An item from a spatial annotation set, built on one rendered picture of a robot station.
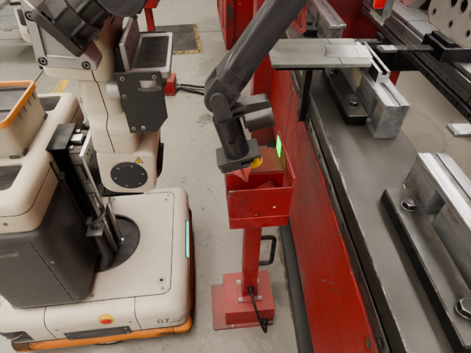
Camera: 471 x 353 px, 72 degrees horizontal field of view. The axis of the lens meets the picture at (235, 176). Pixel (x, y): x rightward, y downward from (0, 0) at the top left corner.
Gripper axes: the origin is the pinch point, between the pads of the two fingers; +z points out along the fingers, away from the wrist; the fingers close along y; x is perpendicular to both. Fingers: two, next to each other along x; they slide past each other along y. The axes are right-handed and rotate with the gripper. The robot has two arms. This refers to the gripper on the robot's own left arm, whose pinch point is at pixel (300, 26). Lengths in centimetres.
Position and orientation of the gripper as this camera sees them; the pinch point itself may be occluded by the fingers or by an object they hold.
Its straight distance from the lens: 96.4
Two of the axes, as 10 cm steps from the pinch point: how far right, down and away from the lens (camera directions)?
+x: -8.7, 3.8, 3.2
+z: 5.0, 6.3, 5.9
